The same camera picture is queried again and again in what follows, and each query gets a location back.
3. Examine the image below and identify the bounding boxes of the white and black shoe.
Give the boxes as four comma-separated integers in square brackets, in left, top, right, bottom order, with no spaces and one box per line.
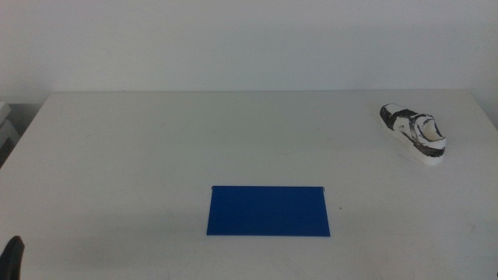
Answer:
[379,103,447,167]

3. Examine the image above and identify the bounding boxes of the blue rectangular mat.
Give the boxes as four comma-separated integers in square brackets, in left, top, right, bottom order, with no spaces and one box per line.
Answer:
[205,185,331,237]

